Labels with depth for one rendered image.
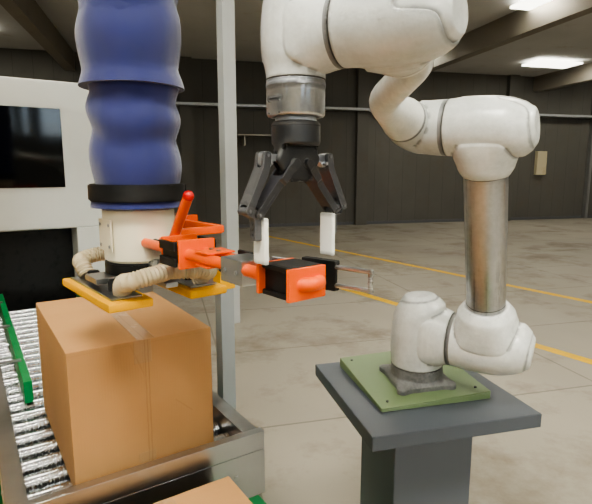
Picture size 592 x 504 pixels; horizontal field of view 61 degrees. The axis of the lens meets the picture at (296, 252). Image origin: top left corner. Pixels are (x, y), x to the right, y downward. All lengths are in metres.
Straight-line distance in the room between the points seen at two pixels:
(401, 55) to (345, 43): 0.08
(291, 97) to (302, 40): 0.08
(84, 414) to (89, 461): 0.14
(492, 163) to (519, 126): 0.09
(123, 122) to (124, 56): 0.14
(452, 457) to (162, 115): 1.24
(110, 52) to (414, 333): 1.05
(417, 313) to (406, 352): 0.12
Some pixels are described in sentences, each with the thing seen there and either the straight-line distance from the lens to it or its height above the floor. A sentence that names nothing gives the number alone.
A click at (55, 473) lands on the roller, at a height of 0.54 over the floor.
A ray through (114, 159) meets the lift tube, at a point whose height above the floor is 1.43.
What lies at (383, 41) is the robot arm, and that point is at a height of 1.57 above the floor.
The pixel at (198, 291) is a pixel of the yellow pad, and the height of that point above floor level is 1.13.
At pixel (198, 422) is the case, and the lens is 1.63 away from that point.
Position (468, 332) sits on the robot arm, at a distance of 1.43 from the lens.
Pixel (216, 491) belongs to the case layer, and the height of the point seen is 0.54.
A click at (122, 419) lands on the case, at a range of 1.53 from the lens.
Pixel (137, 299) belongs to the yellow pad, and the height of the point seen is 1.13.
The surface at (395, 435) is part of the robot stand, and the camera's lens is 1.38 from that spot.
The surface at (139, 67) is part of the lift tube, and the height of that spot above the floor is 1.63.
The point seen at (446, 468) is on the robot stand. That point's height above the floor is 0.54.
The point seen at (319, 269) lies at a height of 1.26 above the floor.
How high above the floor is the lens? 1.41
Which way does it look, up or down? 9 degrees down
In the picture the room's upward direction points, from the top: straight up
